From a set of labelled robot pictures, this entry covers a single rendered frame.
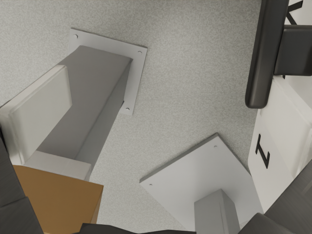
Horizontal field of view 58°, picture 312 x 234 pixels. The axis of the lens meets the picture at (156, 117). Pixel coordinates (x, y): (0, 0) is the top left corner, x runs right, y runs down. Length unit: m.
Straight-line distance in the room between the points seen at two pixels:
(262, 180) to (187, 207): 1.21
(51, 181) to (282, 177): 0.31
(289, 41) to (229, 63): 0.96
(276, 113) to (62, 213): 0.30
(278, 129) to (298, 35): 0.05
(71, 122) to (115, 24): 0.57
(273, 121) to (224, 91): 1.00
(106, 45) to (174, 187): 0.72
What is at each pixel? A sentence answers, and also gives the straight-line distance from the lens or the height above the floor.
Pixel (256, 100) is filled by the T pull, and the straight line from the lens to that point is 0.18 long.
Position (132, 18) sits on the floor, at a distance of 1.10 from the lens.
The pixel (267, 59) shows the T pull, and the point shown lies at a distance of 0.17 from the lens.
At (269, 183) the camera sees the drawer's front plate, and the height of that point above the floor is 0.89.
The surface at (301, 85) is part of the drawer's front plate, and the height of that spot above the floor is 0.89.
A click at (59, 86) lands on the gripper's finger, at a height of 0.92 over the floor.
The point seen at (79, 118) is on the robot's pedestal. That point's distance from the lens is 0.65.
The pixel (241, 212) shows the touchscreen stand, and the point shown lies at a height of 0.04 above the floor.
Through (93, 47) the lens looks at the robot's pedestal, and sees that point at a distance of 1.14.
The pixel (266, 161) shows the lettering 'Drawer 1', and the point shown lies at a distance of 0.26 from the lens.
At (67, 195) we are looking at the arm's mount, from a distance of 0.41.
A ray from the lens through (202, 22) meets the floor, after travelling 1.09.
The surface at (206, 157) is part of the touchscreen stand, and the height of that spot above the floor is 0.03.
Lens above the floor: 1.07
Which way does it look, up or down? 62 degrees down
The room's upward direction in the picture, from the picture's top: 170 degrees counter-clockwise
